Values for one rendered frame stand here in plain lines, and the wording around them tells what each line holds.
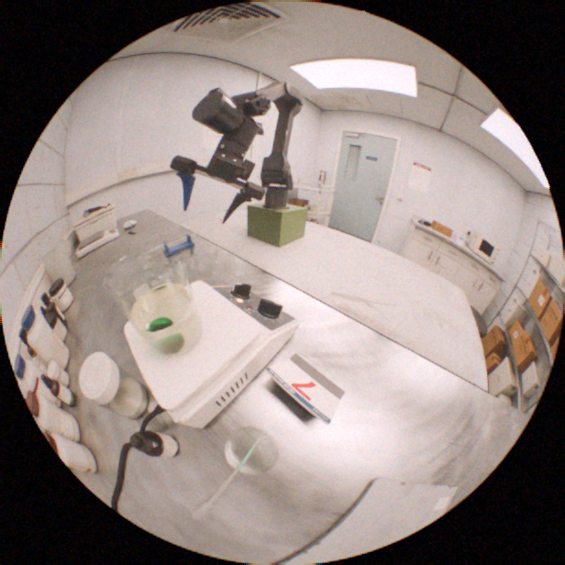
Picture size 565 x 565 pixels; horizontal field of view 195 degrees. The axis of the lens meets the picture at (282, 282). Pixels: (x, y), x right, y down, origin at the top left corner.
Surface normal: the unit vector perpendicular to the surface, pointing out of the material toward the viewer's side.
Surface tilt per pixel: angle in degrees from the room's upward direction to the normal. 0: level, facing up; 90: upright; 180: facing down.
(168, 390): 0
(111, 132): 90
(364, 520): 0
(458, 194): 90
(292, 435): 0
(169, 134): 90
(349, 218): 90
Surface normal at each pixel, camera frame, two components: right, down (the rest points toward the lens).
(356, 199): -0.62, 0.44
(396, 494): 0.08, -0.79
